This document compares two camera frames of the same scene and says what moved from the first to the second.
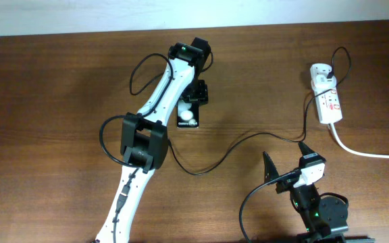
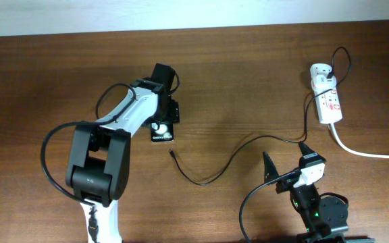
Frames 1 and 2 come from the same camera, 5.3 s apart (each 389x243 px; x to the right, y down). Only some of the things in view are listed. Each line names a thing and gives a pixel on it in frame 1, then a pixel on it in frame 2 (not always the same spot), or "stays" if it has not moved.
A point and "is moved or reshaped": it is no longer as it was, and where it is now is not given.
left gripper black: [202, 96] → [173, 115]
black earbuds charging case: [187, 115] is moved or reshaped
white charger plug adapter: [321, 82] stays
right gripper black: [271, 171] stays
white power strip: [328, 104] stays
